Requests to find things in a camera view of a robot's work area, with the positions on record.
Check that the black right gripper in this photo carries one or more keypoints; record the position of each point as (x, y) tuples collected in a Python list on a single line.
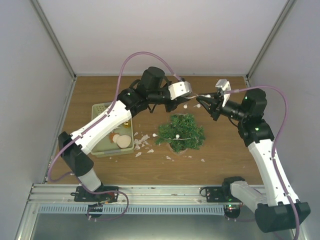
[(214, 110)]

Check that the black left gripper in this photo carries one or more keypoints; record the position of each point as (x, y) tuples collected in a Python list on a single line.
[(178, 100)]

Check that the small green christmas tree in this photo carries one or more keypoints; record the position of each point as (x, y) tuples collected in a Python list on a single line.
[(181, 132)]

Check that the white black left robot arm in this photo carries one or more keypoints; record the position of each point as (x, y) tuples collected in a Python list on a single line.
[(153, 88)]

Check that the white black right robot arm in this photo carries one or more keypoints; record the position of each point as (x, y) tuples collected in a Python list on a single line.
[(279, 208)]

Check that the gold bauble ornament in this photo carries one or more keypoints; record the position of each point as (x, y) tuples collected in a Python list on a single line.
[(127, 124)]

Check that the beige snowman ornament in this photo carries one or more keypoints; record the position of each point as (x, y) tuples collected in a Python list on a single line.
[(122, 141)]

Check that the light green perforated plastic basket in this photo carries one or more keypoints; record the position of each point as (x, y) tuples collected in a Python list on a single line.
[(106, 148)]

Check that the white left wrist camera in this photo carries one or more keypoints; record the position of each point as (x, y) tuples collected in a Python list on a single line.
[(179, 89)]

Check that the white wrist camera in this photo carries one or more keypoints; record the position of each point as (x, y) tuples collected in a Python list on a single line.
[(179, 89), (223, 86)]

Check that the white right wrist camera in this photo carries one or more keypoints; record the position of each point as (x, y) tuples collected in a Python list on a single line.
[(223, 86)]

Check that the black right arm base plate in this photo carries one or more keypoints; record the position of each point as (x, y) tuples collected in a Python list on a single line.
[(215, 194)]

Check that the grey slotted cable duct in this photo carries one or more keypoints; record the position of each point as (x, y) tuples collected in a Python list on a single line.
[(111, 209)]

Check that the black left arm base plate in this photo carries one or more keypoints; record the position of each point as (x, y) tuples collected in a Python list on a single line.
[(104, 194)]

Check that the aluminium front mounting rail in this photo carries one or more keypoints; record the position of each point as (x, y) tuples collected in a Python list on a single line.
[(137, 194)]

